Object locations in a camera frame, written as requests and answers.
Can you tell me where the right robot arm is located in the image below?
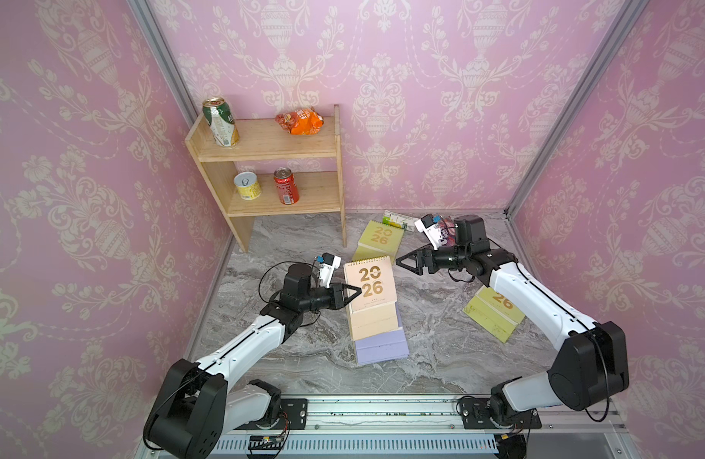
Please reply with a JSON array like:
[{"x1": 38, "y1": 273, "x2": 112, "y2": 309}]
[{"x1": 396, "y1": 214, "x2": 630, "y2": 428}]

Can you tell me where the aluminium mounting rail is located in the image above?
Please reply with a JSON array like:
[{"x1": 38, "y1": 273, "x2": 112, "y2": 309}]
[{"x1": 206, "y1": 394, "x2": 641, "y2": 458}]

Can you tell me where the yellow tin can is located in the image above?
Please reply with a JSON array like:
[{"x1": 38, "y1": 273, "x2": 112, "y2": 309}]
[{"x1": 233, "y1": 171, "x2": 262, "y2": 201}]

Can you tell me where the green and white can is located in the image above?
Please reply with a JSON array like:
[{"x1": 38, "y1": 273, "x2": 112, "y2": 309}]
[{"x1": 202, "y1": 97, "x2": 240, "y2": 147}]

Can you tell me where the purple snack bag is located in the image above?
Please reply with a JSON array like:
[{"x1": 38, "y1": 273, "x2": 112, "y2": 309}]
[{"x1": 437, "y1": 219, "x2": 456, "y2": 247}]

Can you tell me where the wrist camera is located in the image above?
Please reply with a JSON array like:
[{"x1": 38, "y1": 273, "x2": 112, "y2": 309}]
[
  {"x1": 315, "y1": 252, "x2": 342, "y2": 288},
  {"x1": 416, "y1": 214, "x2": 442, "y2": 251}
]

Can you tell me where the orange snack bag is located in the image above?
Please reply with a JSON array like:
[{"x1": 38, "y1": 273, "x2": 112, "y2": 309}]
[{"x1": 274, "y1": 107, "x2": 325, "y2": 135}]

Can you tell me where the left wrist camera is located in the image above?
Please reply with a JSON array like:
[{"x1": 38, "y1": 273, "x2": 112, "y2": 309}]
[{"x1": 315, "y1": 252, "x2": 342, "y2": 288}]

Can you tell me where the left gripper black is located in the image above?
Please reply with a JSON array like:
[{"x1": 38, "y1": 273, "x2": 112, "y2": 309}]
[{"x1": 298, "y1": 282, "x2": 362, "y2": 314}]

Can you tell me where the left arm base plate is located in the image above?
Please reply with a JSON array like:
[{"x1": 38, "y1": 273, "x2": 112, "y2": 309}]
[{"x1": 250, "y1": 398, "x2": 308, "y2": 430}]

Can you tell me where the red soda can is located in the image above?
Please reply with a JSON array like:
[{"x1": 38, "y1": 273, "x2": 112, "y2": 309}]
[{"x1": 274, "y1": 168, "x2": 300, "y2": 206}]

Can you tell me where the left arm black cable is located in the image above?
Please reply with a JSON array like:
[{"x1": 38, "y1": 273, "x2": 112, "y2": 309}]
[{"x1": 257, "y1": 260, "x2": 322, "y2": 328}]

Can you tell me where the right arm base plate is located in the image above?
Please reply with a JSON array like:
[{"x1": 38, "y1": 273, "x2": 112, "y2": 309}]
[{"x1": 455, "y1": 395, "x2": 542, "y2": 431}]

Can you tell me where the black electronics box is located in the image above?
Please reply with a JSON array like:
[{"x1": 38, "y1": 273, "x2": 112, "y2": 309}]
[{"x1": 247, "y1": 434, "x2": 287, "y2": 456}]

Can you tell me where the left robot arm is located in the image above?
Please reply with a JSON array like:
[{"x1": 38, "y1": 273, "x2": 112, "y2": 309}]
[{"x1": 142, "y1": 263, "x2": 362, "y2": 458}]

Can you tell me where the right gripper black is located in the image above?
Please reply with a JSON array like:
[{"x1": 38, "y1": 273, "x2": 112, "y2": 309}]
[{"x1": 397, "y1": 241, "x2": 472, "y2": 278}]

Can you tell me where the purple calendar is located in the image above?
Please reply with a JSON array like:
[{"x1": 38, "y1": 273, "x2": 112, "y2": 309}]
[{"x1": 354, "y1": 313, "x2": 410, "y2": 365}]

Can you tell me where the green calendar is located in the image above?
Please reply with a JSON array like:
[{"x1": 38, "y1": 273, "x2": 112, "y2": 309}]
[
  {"x1": 352, "y1": 221, "x2": 405, "y2": 263},
  {"x1": 463, "y1": 286, "x2": 525, "y2": 343}
]

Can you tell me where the pink calendar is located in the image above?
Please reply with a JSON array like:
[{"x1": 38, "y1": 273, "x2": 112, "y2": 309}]
[{"x1": 344, "y1": 256, "x2": 400, "y2": 342}]

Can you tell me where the green juice carton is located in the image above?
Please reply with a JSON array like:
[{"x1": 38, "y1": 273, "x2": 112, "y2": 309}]
[{"x1": 381, "y1": 210, "x2": 418, "y2": 231}]

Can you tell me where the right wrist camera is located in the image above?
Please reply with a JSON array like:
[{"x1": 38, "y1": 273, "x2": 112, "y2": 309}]
[{"x1": 416, "y1": 214, "x2": 442, "y2": 251}]

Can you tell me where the green calendar back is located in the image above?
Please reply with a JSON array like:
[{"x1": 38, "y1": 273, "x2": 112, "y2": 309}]
[{"x1": 352, "y1": 221, "x2": 405, "y2": 263}]

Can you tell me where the wooden two-tier shelf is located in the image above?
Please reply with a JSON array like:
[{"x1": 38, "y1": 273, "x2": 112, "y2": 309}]
[{"x1": 185, "y1": 104, "x2": 348, "y2": 252}]

